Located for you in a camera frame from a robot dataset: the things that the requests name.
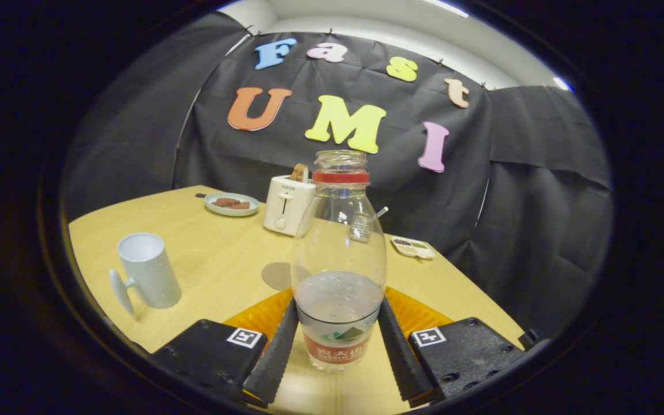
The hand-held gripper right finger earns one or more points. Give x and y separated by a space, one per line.
404 360

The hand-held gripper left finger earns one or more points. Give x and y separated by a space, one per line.
271 360

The clear plastic bottle red label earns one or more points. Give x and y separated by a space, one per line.
338 311

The round brown coaster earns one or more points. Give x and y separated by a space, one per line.
276 276

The white compartment tray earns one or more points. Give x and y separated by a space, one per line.
412 248

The wooden table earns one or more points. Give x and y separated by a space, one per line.
222 242

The white toaster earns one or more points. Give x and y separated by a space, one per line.
286 207

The brown meat piece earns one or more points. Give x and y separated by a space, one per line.
225 202
242 205

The pale green plate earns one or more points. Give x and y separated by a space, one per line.
217 208

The brown toast slice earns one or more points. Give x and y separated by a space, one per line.
299 173

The small ceiling light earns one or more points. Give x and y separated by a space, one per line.
561 83

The long ceiling light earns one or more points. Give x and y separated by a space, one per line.
447 8

